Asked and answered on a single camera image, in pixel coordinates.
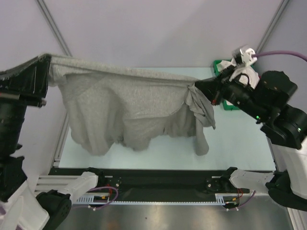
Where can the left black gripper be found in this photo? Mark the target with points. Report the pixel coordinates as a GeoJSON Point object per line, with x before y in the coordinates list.
{"type": "Point", "coordinates": [28, 82]}

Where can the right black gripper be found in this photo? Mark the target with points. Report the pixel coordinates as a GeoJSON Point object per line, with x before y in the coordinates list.
{"type": "Point", "coordinates": [212, 87]}

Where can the grey t-shirt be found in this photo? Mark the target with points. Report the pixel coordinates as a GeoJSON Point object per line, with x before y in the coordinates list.
{"type": "Point", "coordinates": [111, 104]}

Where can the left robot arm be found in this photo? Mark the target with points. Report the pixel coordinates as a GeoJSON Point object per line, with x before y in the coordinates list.
{"type": "Point", "coordinates": [23, 209]}

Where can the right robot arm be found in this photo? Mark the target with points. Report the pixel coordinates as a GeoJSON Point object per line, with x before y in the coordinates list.
{"type": "Point", "coordinates": [285, 126]}

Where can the white t-shirt in bin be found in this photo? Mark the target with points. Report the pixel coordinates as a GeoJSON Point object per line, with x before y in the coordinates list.
{"type": "Point", "coordinates": [246, 75]}

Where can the left aluminium corner post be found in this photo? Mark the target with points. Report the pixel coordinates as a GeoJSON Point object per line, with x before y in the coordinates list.
{"type": "Point", "coordinates": [53, 27]}

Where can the aluminium corner post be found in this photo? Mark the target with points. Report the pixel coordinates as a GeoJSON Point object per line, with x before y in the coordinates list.
{"type": "Point", "coordinates": [273, 23]}
{"type": "Point", "coordinates": [53, 27]}

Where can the aluminium front rail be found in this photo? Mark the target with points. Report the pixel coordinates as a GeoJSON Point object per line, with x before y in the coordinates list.
{"type": "Point", "coordinates": [52, 182]}

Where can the right aluminium corner post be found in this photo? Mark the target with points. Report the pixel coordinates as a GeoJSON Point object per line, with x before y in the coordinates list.
{"type": "Point", "coordinates": [273, 23]}

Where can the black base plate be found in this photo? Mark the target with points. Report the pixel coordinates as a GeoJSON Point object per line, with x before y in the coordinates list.
{"type": "Point", "coordinates": [168, 185]}

